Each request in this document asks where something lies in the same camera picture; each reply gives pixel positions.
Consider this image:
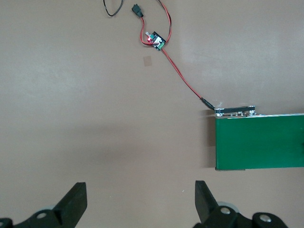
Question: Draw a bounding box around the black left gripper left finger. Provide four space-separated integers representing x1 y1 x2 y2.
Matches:
0 181 88 228

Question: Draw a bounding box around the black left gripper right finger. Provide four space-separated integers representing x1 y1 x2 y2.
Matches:
192 180 287 228

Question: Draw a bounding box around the green belt conveyor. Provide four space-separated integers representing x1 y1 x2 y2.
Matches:
212 104 304 171

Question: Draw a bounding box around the small black controller board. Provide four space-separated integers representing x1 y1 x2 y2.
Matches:
144 30 167 52

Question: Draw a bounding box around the red and black wire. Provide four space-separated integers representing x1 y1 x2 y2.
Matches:
139 0 216 111

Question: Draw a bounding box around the thin black cable loop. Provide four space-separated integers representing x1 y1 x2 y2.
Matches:
102 0 124 17

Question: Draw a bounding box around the black wire connector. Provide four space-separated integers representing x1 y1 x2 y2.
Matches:
130 3 145 18

